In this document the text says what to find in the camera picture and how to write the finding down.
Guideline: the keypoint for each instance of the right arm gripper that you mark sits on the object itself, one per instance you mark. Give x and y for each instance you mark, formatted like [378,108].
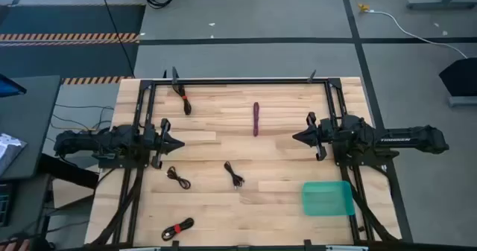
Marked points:
[324,133]

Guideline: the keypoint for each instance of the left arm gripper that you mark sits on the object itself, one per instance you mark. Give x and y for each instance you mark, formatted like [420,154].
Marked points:
[158,143]

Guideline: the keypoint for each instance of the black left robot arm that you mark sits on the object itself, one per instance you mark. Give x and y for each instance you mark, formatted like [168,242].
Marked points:
[112,141]

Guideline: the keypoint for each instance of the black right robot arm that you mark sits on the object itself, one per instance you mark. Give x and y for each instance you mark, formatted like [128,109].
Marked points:
[410,139]

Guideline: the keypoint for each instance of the green translucent plastic tray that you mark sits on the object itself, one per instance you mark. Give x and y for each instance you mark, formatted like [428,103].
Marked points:
[328,198]

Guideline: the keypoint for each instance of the yellow plug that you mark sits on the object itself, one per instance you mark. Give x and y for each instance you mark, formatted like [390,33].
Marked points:
[363,7]

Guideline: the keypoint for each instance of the grey desk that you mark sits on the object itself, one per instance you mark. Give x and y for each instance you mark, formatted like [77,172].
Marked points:
[33,113]

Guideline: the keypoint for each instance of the black hazard-striped floor mat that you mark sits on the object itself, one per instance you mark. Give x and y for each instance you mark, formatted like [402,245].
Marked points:
[71,20]

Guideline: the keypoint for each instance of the printed booklet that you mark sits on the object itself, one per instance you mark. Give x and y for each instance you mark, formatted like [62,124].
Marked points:
[9,150]

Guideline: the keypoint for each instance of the black floor stand grey base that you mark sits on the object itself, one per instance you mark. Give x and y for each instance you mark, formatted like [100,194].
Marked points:
[460,77]

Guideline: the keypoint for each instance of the flat computer monitor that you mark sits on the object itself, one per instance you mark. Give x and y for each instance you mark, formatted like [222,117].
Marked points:
[9,87]

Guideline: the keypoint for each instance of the dark keyboard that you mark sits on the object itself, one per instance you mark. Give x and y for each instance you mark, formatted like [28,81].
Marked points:
[4,204]

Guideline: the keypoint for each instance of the person's hand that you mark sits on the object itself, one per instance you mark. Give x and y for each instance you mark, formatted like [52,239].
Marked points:
[13,246]

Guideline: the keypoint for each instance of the black frame clamp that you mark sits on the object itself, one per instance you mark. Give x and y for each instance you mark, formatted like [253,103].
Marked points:
[312,76]
[174,74]

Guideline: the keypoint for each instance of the black aluminium table frame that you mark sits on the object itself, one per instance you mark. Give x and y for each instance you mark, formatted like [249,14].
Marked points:
[242,81]

